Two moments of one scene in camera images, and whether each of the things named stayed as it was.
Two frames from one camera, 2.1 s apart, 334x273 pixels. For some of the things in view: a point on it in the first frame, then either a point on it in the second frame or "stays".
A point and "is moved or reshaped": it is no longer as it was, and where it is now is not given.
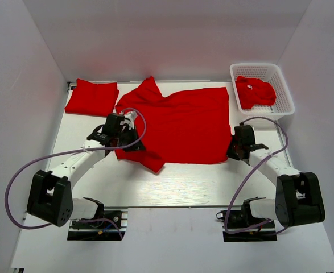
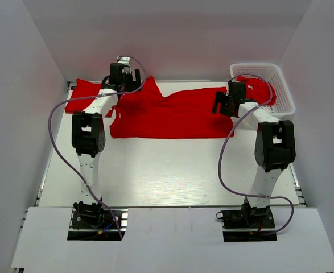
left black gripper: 133,132 → 135,85
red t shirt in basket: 252,91 stays
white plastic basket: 271,73 stays
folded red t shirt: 93,99 stays
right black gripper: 230,152 → 219,96
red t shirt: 188,127 is moved or reshaped
